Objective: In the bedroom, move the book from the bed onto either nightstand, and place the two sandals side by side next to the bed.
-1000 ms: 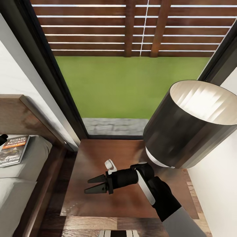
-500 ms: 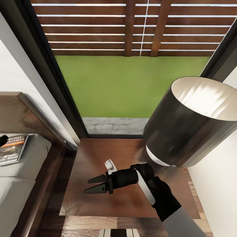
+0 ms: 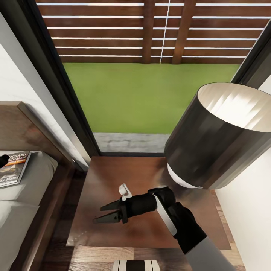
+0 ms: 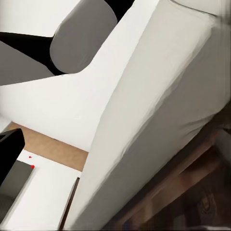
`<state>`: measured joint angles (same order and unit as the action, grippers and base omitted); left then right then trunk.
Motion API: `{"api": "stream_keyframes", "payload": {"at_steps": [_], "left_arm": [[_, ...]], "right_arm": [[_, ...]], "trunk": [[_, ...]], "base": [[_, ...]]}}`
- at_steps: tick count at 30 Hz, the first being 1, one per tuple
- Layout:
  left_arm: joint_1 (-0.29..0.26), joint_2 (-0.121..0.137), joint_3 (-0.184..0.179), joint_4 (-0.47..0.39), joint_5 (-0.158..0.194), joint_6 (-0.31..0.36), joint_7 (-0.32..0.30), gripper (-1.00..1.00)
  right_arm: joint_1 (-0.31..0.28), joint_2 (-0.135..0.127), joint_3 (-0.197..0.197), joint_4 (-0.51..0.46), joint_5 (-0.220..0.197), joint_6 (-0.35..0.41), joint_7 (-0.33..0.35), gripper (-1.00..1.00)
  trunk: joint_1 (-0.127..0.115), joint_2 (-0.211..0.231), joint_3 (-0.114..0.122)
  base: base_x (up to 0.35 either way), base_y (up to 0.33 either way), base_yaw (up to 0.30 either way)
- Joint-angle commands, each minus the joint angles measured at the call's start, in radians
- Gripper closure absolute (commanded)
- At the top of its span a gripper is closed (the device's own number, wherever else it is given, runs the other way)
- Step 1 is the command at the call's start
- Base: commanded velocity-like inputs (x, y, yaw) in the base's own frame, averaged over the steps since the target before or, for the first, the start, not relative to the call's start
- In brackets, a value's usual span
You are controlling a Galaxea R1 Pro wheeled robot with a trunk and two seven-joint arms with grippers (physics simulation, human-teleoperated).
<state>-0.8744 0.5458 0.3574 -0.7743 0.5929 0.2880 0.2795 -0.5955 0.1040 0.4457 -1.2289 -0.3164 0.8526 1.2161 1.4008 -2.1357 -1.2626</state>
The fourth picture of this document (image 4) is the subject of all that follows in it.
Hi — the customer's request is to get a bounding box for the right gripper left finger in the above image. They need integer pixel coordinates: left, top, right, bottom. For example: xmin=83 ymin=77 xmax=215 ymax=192
xmin=0 ymin=128 xmax=25 ymax=186

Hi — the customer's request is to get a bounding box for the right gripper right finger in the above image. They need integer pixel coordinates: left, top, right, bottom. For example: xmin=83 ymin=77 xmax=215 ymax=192
xmin=216 ymin=128 xmax=231 ymax=166

